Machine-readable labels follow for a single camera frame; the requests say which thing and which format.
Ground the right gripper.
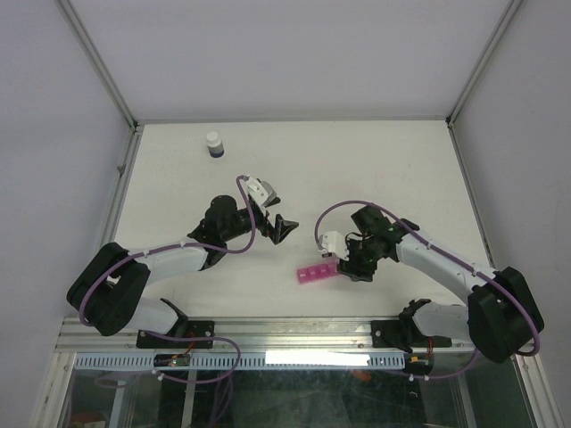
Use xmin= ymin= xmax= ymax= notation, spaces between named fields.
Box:
xmin=336 ymin=236 xmax=379 ymax=282

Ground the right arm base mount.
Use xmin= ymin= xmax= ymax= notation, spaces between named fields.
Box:
xmin=370 ymin=299 xmax=470 ymax=378

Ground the pink weekly pill organizer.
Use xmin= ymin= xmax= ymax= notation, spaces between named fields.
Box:
xmin=296 ymin=262 xmax=339 ymax=284

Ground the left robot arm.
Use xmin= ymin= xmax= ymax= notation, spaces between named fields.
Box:
xmin=66 ymin=195 xmax=299 ymax=347

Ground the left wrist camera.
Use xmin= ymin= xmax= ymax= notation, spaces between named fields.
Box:
xmin=245 ymin=176 xmax=281 ymax=210

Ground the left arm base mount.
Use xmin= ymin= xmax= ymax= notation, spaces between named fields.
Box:
xmin=133 ymin=299 xmax=215 ymax=350

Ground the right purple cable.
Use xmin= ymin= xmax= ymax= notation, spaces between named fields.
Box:
xmin=314 ymin=200 xmax=545 ymax=358

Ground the aluminium frame post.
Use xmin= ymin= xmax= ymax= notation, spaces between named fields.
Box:
xmin=54 ymin=0 xmax=138 ymax=131
xmin=445 ymin=0 xmax=525 ymax=128

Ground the white slotted cable duct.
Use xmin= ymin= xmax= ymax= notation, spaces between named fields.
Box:
xmin=74 ymin=350 xmax=406 ymax=372

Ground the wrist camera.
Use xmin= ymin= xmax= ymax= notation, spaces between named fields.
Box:
xmin=317 ymin=231 xmax=349 ymax=261
xmin=245 ymin=176 xmax=281 ymax=210

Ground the white capped pill bottle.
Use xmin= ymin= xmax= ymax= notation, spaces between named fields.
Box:
xmin=206 ymin=131 xmax=225 ymax=158

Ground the right aluminium frame post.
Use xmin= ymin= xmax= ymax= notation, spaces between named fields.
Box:
xmin=445 ymin=0 xmax=525 ymax=128

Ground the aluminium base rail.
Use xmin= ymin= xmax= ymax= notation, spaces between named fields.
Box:
xmin=55 ymin=317 xmax=474 ymax=353

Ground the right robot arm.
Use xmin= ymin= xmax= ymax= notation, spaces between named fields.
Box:
xmin=327 ymin=205 xmax=544 ymax=363

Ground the left aluminium frame post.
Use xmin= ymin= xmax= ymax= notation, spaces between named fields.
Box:
xmin=54 ymin=0 xmax=138 ymax=131

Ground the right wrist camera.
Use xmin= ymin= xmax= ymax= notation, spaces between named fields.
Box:
xmin=317 ymin=231 xmax=349 ymax=261

